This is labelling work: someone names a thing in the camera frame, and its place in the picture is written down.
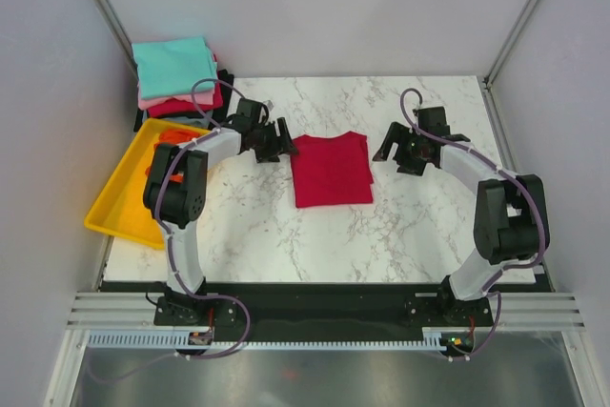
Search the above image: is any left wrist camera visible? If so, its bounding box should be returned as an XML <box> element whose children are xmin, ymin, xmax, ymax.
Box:
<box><xmin>263</xmin><ymin>100</ymin><xmax>274</xmax><ymax>112</ymax></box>

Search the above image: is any left aluminium frame post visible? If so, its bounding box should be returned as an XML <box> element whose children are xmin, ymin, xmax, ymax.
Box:
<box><xmin>93</xmin><ymin>0</ymin><xmax>136</xmax><ymax>74</ymax></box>

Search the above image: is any folded grey-blue t-shirt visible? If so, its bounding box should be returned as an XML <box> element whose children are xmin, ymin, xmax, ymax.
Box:
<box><xmin>163</xmin><ymin>112</ymin><xmax>210</xmax><ymax>129</ymax></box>

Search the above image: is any folded pink t-shirt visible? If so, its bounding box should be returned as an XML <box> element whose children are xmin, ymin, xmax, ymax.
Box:
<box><xmin>137</xmin><ymin>89</ymin><xmax>215</xmax><ymax>110</ymax></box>

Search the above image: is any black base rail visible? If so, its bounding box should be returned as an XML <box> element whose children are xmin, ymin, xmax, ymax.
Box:
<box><xmin>152</xmin><ymin>281</ymin><xmax>495</xmax><ymax>344</ymax></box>

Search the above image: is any aluminium frame post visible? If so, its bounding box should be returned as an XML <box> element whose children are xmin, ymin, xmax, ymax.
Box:
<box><xmin>483</xmin><ymin>0</ymin><xmax>571</xmax><ymax>87</ymax></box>
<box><xmin>93</xmin><ymin>0</ymin><xmax>136</xmax><ymax>74</ymax></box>

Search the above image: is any folded red t-shirt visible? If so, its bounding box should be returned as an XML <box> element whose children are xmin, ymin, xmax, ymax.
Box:
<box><xmin>142</xmin><ymin>83</ymin><xmax>223</xmax><ymax>118</ymax></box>

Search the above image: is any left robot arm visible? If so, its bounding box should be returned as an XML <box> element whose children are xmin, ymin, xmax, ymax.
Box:
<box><xmin>143</xmin><ymin>98</ymin><xmax>298</xmax><ymax>326</ymax></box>

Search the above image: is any right aluminium frame post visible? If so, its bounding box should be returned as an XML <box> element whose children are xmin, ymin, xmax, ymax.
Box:
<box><xmin>483</xmin><ymin>0</ymin><xmax>571</xmax><ymax>87</ymax></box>

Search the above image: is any aluminium front rail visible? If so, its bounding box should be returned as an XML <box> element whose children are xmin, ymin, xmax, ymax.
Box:
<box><xmin>67</xmin><ymin>292</ymin><xmax>585</xmax><ymax>332</ymax></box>

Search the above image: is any folded black t-shirt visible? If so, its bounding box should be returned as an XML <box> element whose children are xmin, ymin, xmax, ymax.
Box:
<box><xmin>132</xmin><ymin>83</ymin><xmax>233</xmax><ymax>132</ymax></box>

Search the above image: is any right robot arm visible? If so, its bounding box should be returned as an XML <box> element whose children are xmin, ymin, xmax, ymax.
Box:
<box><xmin>373</xmin><ymin>107</ymin><xmax>550</xmax><ymax>324</ymax></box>

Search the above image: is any yellow plastic tray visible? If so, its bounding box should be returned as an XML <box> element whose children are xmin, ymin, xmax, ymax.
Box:
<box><xmin>84</xmin><ymin>118</ymin><xmax>207</xmax><ymax>250</ymax></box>

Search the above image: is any crimson red t-shirt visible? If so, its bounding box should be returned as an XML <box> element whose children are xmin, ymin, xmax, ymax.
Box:
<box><xmin>291</xmin><ymin>132</ymin><xmax>374</xmax><ymax>209</ymax></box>

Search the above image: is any white slotted cable duct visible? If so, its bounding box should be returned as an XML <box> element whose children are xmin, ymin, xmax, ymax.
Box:
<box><xmin>87</xmin><ymin>330</ymin><xmax>460</xmax><ymax>352</ymax></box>

